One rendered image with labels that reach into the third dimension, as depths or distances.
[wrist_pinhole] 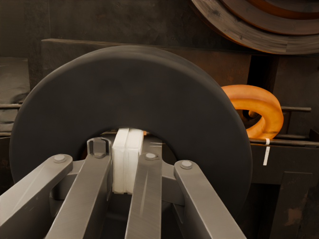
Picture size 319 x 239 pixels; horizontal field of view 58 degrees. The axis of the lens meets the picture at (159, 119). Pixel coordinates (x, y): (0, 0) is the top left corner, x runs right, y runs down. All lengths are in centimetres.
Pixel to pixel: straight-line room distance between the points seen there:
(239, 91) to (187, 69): 36
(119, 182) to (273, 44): 45
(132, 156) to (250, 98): 38
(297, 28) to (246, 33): 8
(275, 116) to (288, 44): 13
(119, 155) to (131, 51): 6
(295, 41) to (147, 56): 44
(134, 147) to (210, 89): 5
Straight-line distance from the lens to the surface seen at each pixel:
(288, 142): 63
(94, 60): 16
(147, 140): 18
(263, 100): 52
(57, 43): 67
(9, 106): 72
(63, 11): 72
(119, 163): 16
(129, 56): 16
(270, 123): 58
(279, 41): 57
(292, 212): 70
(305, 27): 56
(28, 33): 337
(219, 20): 54
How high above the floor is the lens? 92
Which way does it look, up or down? 18 degrees down
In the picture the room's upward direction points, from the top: 4 degrees clockwise
